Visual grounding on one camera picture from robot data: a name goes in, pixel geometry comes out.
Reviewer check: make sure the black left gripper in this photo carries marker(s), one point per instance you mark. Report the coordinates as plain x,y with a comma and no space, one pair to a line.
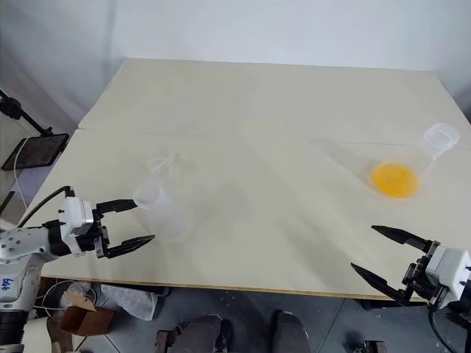
97,235

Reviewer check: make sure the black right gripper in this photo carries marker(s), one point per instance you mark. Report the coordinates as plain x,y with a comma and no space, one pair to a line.
419,279

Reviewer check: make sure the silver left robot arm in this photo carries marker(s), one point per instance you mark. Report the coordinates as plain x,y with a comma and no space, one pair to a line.
16,246

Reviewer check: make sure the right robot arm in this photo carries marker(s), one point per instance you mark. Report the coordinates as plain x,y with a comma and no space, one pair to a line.
461,294

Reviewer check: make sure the clear plastic measuring cup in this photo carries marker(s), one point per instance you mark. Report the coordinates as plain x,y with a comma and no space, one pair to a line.
167,217

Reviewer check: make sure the crumpled clear plastic bag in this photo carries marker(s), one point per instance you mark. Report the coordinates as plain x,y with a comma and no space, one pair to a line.
136,299

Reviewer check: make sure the large flask with orange liquid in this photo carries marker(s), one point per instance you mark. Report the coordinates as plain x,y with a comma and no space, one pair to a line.
399,178

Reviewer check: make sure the brown cardboard box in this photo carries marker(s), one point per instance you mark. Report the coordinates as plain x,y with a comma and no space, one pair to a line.
84,320

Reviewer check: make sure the black tablet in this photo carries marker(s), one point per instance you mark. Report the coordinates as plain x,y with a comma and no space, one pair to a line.
35,150

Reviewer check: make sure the dark grey rounded shape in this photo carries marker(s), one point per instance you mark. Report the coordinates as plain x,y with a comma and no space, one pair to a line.
200,334
290,331

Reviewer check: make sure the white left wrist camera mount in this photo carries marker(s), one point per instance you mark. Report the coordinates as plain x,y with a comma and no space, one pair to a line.
75,217

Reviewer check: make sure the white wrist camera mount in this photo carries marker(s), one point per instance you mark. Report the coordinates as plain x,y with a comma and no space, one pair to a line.
450,270
75,217

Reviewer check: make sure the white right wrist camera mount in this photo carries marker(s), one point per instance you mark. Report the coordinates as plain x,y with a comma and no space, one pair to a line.
450,270

